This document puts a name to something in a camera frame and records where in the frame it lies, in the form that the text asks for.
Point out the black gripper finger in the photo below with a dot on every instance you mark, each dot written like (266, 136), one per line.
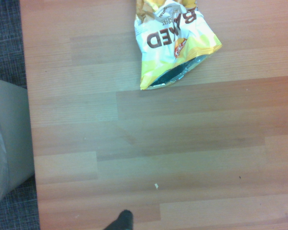
(122, 221)

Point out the yellow white baked chip bag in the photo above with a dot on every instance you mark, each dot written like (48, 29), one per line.
(165, 48)

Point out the grey plastic trash bin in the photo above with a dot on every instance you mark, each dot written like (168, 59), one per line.
(16, 134)

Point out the small white paper scrap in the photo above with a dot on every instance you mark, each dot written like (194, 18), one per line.
(156, 186)

